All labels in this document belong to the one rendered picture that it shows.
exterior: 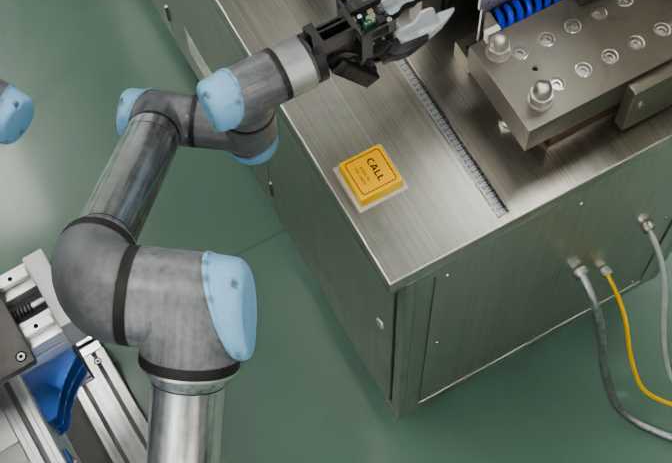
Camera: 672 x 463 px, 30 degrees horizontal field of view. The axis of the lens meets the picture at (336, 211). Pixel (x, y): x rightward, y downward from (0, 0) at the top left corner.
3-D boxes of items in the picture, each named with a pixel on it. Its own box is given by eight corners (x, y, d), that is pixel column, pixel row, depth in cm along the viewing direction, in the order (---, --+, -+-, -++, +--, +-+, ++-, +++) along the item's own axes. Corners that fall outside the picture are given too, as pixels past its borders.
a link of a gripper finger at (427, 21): (464, 5, 166) (398, 26, 165) (461, 30, 171) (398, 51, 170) (455, -13, 167) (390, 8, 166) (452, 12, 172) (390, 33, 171)
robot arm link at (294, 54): (295, 108, 168) (267, 63, 171) (325, 93, 169) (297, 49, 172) (292, 79, 161) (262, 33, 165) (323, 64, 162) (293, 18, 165)
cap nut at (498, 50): (480, 48, 179) (482, 31, 175) (502, 37, 180) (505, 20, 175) (493, 67, 178) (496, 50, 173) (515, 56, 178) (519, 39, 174)
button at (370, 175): (338, 170, 186) (338, 163, 184) (379, 149, 187) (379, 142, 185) (361, 208, 183) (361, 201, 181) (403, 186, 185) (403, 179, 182)
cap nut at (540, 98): (521, 95, 176) (525, 79, 171) (544, 84, 176) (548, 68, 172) (536, 115, 174) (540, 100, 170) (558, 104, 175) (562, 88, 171)
